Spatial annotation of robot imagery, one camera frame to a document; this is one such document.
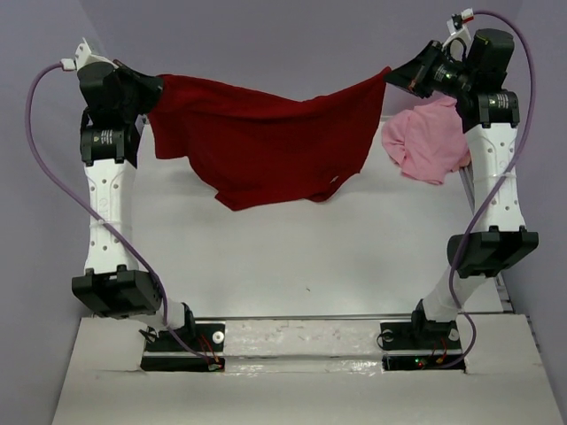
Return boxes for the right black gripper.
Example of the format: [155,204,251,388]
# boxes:
[383,40,477,99]

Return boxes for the red t shirt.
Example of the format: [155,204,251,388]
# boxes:
[149,68,390,211]

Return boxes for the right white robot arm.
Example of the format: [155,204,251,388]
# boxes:
[381,27,539,352]

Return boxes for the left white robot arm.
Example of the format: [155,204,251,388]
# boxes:
[72,61,197,350]

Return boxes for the pink t shirt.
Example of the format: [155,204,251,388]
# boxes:
[382,97,471,185]

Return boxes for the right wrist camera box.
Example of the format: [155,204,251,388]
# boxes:
[443,8,474,48]

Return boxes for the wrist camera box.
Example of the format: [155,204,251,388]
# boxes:
[74,38,115,71]
[443,8,474,48]

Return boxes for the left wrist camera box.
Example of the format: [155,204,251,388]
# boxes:
[74,38,115,71]

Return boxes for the metal rail at front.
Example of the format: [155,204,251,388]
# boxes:
[196,313,411,321]

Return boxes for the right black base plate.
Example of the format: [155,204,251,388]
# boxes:
[377,321,464,371]

